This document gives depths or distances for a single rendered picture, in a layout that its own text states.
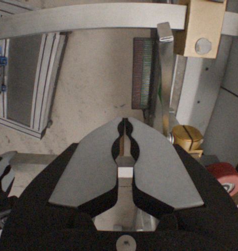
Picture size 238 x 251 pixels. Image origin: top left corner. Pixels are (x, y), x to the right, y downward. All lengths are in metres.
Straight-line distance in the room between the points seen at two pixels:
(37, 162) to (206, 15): 0.37
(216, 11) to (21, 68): 0.97
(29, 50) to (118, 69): 0.57
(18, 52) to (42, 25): 0.79
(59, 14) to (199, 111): 0.46
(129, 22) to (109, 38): 0.83
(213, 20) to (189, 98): 0.30
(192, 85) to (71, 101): 0.93
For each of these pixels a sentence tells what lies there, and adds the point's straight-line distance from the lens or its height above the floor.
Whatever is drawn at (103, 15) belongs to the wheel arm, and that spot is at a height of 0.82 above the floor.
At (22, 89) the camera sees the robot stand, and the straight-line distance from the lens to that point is 1.08.
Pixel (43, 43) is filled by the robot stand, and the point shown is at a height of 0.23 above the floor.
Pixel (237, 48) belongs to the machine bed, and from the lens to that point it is 0.50.
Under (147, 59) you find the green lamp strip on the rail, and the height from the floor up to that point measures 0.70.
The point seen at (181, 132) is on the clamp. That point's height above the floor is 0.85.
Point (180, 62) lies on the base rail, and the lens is 0.36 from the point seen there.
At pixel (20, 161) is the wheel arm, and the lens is 0.35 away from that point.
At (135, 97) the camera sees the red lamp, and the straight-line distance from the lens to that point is 0.36.
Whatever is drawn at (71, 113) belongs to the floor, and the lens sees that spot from 1.24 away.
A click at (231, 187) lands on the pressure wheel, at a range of 0.32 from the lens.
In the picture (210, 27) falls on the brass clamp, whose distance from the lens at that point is 0.24.
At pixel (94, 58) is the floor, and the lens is 1.06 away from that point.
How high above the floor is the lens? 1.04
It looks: 58 degrees down
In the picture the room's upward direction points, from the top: 177 degrees counter-clockwise
